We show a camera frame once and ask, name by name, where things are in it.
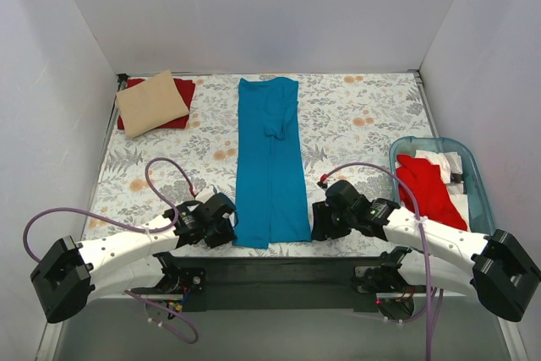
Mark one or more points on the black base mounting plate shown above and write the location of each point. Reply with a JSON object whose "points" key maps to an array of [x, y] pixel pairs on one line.
{"points": [[255, 283]]}

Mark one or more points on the red t shirt in bin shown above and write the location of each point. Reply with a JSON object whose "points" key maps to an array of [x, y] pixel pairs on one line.
{"points": [[424, 180]]}

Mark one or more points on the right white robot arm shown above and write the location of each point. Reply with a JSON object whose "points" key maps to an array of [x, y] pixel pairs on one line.
{"points": [[493, 268]]}

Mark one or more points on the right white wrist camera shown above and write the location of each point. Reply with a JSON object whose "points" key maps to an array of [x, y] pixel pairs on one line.
{"points": [[325, 181]]}

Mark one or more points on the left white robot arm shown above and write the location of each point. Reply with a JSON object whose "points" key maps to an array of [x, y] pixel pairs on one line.
{"points": [[71, 274]]}

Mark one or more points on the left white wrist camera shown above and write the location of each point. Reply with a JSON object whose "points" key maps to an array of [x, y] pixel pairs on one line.
{"points": [[205, 194]]}

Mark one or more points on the floral patterned table cloth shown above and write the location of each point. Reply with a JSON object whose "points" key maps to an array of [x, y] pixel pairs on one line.
{"points": [[169, 166]]}

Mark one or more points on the folded dark red t shirt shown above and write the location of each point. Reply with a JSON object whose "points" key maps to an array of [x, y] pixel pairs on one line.
{"points": [[186, 89]]}

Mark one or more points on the folded beige t shirt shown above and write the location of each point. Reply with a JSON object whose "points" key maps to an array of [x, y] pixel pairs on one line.
{"points": [[150, 104]]}

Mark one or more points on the clear blue plastic bin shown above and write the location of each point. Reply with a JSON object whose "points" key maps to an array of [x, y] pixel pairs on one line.
{"points": [[480, 217]]}

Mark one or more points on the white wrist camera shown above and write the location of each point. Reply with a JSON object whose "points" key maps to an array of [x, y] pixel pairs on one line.
{"points": [[205, 194], [325, 181]]}

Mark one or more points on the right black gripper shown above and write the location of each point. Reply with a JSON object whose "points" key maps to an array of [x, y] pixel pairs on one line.
{"points": [[322, 221]]}

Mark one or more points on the blue t shirt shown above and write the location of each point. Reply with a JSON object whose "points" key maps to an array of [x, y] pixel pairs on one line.
{"points": [[270, 194]]}

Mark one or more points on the white t shirt in bin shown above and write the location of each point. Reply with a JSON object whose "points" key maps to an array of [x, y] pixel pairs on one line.
{"points": [[451, 173]]}

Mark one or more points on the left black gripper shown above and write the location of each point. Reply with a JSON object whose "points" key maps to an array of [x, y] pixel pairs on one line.
{"points": [[222, 230]]}

